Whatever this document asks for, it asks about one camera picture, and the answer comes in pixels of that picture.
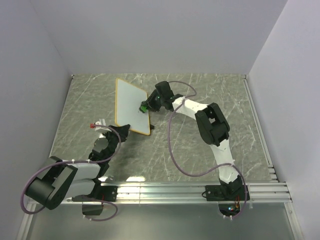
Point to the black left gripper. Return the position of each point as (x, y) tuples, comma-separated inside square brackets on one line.
[(122, 131)]

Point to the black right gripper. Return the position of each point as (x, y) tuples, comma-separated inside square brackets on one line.
[(150, 99)]

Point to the green black whiteboard eraser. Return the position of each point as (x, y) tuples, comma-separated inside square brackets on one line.
[(143, 108)]

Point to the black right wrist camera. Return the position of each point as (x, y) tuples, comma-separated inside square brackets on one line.
[(163, 89)]

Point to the yellow framed whiteboard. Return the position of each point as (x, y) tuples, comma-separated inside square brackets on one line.
[(128, 99)]

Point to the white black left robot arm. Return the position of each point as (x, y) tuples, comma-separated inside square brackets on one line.
[(60, 179)]

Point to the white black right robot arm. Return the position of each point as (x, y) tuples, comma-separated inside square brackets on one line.
[(214, 131)]

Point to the aluminium mounting rail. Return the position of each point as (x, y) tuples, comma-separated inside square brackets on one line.
[(152, 193)]

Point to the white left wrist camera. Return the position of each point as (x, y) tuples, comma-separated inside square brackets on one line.
[(100, 126)]

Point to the aluminium side rail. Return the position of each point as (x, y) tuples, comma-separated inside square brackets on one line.
[(271, 168)]

